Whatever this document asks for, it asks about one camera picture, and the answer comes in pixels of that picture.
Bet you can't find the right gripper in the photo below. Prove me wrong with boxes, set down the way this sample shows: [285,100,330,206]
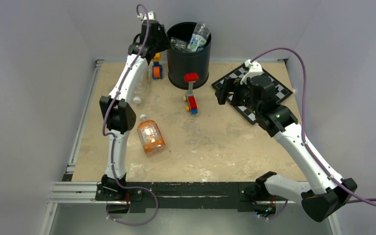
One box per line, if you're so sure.
[215,76,261,115]

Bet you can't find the small clear crushed bottle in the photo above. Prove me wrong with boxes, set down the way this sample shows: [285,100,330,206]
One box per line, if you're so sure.
[170,37,188,52]

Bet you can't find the small bottle with green label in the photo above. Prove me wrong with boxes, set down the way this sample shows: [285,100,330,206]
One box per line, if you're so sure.
[186,23,211,53]

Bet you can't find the large clear plastic bottle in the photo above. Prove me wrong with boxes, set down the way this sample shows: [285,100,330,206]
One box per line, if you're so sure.
[133,70,150,105]

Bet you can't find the orange juice bottle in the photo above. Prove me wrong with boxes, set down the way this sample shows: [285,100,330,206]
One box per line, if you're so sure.
[137,114,166,156]

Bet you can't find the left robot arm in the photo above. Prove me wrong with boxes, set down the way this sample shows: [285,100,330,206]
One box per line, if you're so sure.
[99,20,212,200]

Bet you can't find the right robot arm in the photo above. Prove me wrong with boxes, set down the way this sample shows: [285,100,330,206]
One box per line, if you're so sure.
[216,75,357,222]

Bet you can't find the black round bin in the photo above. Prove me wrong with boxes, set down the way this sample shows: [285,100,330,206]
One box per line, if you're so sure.
[166,22,212,90]

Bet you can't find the black and white chessboard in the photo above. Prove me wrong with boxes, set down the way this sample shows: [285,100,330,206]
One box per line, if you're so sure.
[211,63,293,125]

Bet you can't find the toy block car with red top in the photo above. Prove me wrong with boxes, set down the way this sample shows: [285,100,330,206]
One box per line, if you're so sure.
[184,72,199,115]

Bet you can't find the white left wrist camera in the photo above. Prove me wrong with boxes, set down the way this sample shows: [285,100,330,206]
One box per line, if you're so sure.
[139,11,156,21]

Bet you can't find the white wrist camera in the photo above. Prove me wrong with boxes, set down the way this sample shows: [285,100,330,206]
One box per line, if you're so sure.
[240,59,263,85]
[139,11,156,21]

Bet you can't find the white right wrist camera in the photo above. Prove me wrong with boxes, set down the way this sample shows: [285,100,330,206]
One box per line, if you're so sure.
[240,59,263,85]

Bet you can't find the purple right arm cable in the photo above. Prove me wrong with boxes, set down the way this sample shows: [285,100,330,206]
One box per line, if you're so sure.
[249,47,376,221]

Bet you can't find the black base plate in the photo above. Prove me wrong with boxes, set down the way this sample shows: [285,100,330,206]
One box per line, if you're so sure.
[95,182,277,216]

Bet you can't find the aluminium frame rail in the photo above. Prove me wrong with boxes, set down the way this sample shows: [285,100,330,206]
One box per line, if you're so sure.
[41,60,342,235]

